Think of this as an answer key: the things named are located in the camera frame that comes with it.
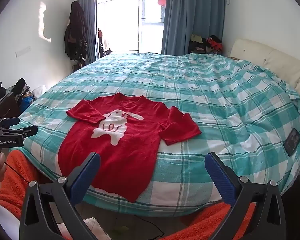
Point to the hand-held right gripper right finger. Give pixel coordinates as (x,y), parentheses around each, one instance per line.
(220,178)

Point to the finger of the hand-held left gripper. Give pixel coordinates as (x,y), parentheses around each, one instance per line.
(25,130)
(8,122)

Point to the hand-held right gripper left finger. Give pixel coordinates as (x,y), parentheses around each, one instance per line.
(83,180)

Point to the red sweater with white figure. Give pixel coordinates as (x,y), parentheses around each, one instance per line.
(130,155)

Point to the person's left forearm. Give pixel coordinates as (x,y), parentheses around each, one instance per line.
(17,180)

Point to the heap of bags and clothes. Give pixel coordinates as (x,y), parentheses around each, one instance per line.
(17,97)

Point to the pile of mixed clothes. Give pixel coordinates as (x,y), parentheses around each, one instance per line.
(206,43)

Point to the person's orange fleece clothing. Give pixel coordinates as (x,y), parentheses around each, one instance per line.
(210,222)

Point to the white cloth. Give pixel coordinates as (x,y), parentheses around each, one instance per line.
(101,228)

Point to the teal plaid blanket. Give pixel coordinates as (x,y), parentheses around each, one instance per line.
(215,105)

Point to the dark bedside cabinet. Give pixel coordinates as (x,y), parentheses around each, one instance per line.
(298,182)

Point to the black smartphone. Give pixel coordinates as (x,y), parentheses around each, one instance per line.
(292,142)

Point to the dark hanging coats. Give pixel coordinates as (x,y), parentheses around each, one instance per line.
(76,30)

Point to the garment behind glass door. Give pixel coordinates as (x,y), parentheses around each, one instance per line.
(104,43)

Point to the cream padded headboard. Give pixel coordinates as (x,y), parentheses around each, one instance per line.
(277,65)

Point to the blue curtain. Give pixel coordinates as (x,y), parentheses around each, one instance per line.
(90,17)
(190,10)

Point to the glass balcony door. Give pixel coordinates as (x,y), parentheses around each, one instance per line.
(120,17)

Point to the red lantern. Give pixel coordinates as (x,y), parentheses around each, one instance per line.
(162,1)

